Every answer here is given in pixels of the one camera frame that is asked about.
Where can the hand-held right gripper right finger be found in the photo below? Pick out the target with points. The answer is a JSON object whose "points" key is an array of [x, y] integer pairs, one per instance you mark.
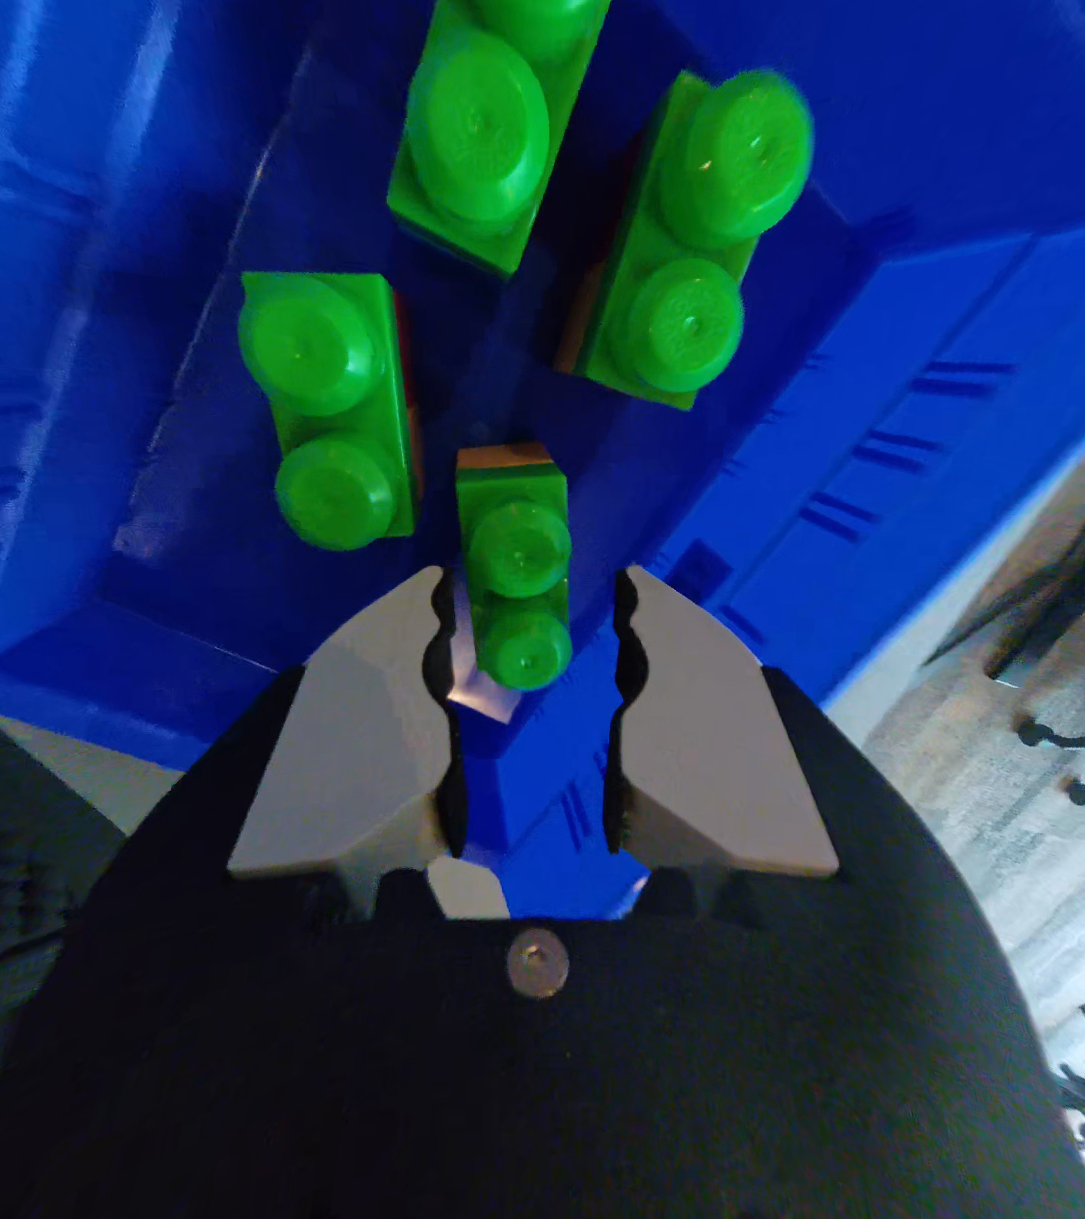
{"points": [[734, 762]]}

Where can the green two-stud mega block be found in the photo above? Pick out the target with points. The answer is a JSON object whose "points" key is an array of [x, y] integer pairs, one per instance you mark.
{"points": [[519, 552], [325, 400]]}

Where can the blue bin with white label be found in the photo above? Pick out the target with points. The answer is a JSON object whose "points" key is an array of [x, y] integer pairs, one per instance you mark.
{"points": [[924, 228]]}

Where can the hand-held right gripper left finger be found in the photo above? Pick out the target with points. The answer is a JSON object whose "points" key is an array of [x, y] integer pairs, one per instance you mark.
{"points": [[344, 762]]}

